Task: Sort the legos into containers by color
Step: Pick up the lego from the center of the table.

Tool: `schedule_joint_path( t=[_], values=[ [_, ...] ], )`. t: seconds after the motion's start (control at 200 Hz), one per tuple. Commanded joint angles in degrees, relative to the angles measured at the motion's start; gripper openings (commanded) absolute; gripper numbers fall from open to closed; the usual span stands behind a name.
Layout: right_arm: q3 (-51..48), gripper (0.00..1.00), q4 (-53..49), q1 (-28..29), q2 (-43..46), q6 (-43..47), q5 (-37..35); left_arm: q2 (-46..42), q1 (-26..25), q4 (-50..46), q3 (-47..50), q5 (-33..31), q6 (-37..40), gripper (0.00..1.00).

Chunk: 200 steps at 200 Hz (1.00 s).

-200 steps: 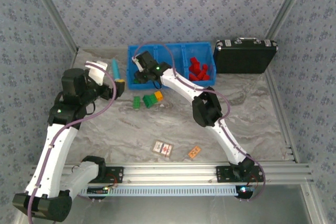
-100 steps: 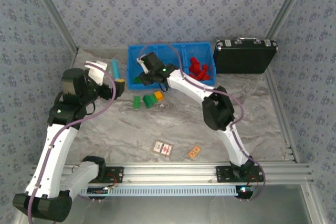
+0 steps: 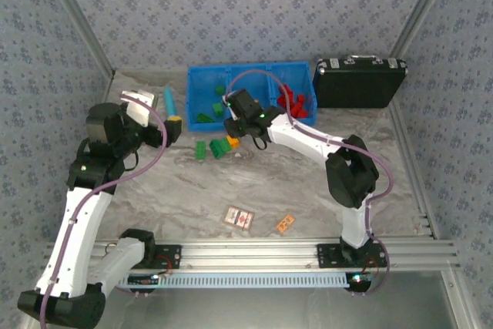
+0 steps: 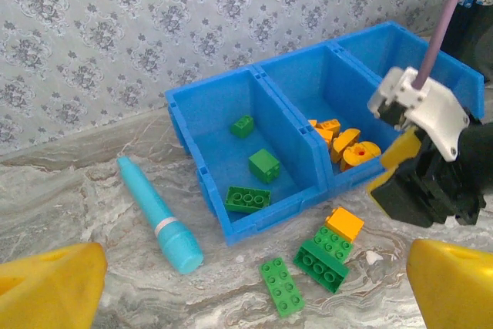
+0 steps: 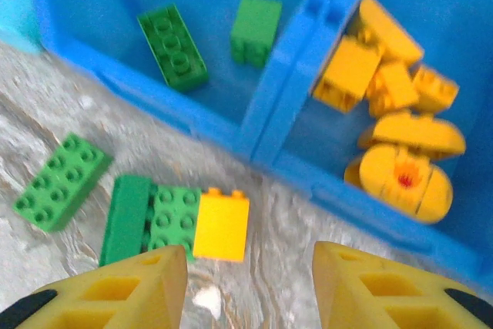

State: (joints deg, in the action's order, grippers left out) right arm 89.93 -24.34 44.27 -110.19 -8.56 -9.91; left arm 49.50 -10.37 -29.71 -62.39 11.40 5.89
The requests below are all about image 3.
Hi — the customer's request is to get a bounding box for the teal pen-shaped tool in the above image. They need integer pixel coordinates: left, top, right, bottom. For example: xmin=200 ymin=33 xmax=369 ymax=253
xmin=164 ymin=86 xmax=183 ymax=122

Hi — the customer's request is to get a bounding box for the large dark green lego block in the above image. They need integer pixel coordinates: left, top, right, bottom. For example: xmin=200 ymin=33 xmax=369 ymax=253
xmin=209 ymin=138 xmax=232 ymax=159

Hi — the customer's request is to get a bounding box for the blue three-compartment plastic bin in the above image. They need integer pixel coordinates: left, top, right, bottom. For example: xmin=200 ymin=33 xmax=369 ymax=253
xmin=186 ymin=61 xmax=318 ymax=132

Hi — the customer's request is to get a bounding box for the small orange card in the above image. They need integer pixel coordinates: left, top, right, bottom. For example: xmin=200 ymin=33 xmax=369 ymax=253
xmin=275 ymin=215 xmax=296 ymax=234

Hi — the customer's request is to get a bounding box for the black briefcase with metal latches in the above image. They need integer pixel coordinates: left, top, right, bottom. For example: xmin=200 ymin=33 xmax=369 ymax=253
xmin=312 ymin=54 xmax=408 ymax=109

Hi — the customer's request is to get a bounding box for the left circuit board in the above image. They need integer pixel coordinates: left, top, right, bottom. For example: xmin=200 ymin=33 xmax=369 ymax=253
xmin=129 ymin=274 xmax=161 ymax=287

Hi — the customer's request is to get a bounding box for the circuit board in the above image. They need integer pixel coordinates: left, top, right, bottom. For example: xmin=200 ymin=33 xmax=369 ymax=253
xmin=129 ymin=274 xmax=161 ymax=287
xmin=346 ymin=273 xmax=373 ymax=291

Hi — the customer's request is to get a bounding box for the right circuit board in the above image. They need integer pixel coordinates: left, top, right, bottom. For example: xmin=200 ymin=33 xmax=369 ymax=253
xmin=346 ymin=273 xmax=373 ymax=291

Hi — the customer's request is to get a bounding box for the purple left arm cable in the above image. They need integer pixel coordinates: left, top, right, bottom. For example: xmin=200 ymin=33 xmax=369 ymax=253
xmin=38 ymin=92 xmax=169 ymax=326

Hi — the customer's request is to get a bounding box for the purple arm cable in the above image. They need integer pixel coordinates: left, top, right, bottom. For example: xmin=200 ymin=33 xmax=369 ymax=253
xmin=226 ymin=69 xmax=394 ymax=297
xmin=38 ymin=92 xmax=169 ymax=326

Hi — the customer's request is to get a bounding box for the aluminium frame post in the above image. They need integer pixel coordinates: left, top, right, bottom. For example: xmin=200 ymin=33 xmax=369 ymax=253
xmin=388 ymin=0 xmax=461 ymax=60
xmin=38 ymin=0 xmax=116 ymax=76

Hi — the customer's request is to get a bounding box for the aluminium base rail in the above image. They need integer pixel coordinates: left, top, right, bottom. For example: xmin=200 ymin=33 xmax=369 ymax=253
xmin=44 ymin=239 xmax=461 ymax=272

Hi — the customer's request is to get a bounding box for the pale blue slotted cable duct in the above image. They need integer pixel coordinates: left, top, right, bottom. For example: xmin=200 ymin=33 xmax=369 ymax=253
xmin=115 ymin=271 xmax=351 ymax=290

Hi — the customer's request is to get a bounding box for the aluminium side rail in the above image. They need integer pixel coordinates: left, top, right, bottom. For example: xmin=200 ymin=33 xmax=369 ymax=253
xmin=387 ymin=107 xmax=440 ymax=240

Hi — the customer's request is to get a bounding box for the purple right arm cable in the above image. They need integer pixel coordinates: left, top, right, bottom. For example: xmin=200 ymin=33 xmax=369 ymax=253
xmin=226 ymin=69 xmax=394 ymax=297

